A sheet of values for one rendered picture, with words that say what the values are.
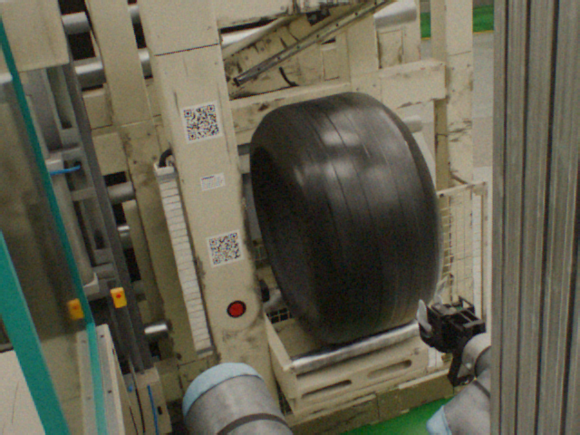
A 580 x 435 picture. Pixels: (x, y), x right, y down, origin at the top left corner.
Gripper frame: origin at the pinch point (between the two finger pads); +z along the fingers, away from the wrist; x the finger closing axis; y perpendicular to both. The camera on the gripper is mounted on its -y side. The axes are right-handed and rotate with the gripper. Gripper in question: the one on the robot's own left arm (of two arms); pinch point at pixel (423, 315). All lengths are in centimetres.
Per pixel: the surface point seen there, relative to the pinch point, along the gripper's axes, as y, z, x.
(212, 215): 22.6, 26.6, 33.7
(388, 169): 27.5, 12.7, -1.7
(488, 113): -65, 386, -263
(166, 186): 31, 27, 42
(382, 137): 33.0, 17.6, -3.4
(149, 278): -20, 108, 48
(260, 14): 60, 48, 10
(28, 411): 14, -15, 72
